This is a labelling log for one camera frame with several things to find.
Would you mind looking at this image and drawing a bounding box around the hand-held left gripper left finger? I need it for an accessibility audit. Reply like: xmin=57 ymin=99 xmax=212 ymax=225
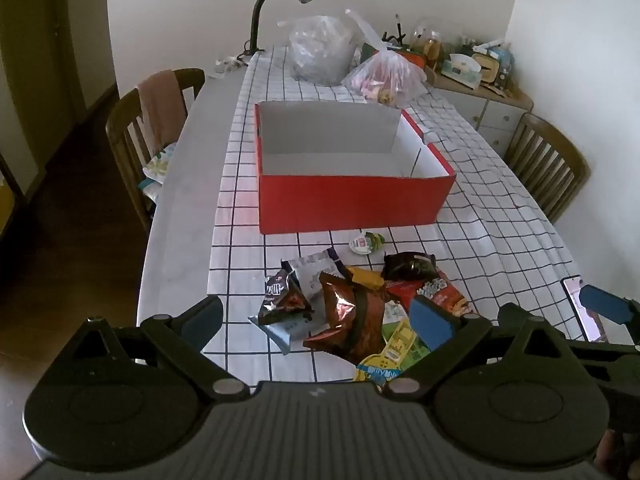
xmin=70 ymin=295 xmax=251 ymax=403

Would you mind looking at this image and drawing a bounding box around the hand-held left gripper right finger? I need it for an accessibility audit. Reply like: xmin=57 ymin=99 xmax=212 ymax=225
xmin=382 ymin=294 xmax=581 ymax=403

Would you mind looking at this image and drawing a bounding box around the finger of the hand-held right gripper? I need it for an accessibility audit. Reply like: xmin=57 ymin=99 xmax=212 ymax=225
xmin=579 ymin=284 xmax=640 ymax=327
xmin=497 ymin=302 xmax=640 ymax=361

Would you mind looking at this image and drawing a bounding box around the red chip packet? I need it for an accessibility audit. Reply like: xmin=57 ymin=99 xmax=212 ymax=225
xmin=385 ymin=270 xmax=478 ymax=318

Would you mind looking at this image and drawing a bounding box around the green white snack packet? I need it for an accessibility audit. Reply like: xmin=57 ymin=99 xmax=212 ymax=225
xmin=382 ymin=300 xmax=411 ymax=326

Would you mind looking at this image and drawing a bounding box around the small yellow printed packet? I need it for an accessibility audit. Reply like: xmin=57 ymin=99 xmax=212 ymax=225
xmin=380 ymin=317 xmax=431 ymax=366

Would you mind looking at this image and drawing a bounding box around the dark snack packet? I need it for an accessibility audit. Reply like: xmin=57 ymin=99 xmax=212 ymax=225
xmin=382 ymin=251 xmax=437 ymax=282

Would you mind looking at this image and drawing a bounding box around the yellow blue snack packet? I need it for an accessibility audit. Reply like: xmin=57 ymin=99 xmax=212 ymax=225
xmin=352 ymin=352 xmax=403 ymax=386

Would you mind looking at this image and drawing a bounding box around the plain yellow snack packet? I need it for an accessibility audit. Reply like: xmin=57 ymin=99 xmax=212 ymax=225
xmin=346 ymin=266 xmax=385 ymax=291

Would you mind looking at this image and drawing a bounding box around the brown cookie packet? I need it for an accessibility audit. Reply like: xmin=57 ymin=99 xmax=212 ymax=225
xmin=302 ymin=271 xmax=386 ymax=363

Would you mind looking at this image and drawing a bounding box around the green white jelly cup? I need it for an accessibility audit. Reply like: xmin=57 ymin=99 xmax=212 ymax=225
xmin=348 ymin=231 xmax=385 ymax=255

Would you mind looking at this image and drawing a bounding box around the white blue snack packet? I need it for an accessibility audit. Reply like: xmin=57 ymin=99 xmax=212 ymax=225
xmin=248 ymin=249 xmax=346 ymax=356

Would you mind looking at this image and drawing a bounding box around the red cardboard box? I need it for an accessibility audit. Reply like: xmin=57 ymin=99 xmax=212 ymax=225
xmin=253 ymin=101 xmax=457 ymax=235

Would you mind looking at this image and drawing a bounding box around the smartphone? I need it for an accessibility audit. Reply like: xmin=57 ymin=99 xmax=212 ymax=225
xmin=562 ymin=274 xmax=608 ymax=343

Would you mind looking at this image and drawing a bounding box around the wooden slatted chair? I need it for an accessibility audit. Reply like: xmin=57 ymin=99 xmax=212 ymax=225
xmin=504 ymin=112 xmax=591 ymax=226

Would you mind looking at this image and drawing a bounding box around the floral seat cushion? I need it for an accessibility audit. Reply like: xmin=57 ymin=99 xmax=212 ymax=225
xmin=139 ymin=142 xmax=177 ymax=198

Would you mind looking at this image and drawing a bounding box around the checked white tablecloth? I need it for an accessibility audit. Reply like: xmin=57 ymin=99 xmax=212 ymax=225
xmin=207 ymin=45 xmax=586 ymax=401

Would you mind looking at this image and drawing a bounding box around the white wood-topped cabinet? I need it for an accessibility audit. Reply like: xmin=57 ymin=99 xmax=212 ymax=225
xmin=425 ymin=67 xmax=535 ymax=158

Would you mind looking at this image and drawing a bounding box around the wooden chair with towel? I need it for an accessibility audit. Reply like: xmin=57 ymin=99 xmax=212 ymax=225
xmin=105 ymin=67 xmax=206 ymax=233

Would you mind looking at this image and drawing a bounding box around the pink towel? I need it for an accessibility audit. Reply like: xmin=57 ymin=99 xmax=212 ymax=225
xmin=137 ymin=70 xmax=188 ymax=153

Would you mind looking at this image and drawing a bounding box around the plastic bag of pink sweets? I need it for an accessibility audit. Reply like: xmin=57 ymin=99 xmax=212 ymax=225
xmin=341 ymin=8 xmax=428 ymax=108

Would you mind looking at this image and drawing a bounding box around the tissue box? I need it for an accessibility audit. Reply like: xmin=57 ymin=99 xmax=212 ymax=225
xmin=442 ymin=54 xmax=483 ymax=86

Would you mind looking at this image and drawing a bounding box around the light blue container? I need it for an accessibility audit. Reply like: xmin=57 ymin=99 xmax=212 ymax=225
xmin=492 ymin=42 xmax=516 ymax=78

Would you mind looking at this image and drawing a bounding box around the white power strip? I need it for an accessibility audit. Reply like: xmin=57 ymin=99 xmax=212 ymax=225
xmin=215 ymin=52 xmax=251 ymax=75

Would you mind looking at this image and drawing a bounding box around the orange container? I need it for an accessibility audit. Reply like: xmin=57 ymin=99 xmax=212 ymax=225
xmin=372 ymin=47 xmax=427 ymax=70

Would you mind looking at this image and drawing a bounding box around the glass jar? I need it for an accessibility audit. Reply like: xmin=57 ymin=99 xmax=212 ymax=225
xmin=422 ymin=30 xmax=446 ymax=61

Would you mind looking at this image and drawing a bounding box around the black branch rack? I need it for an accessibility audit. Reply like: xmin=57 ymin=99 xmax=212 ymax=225
xmin=382 ymin=14 xmax=408 ymax=46

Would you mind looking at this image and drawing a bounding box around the clear plastic bag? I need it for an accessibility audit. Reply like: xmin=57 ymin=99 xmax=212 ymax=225
xmin=277 ymin=15 xmax=358 ymax=86

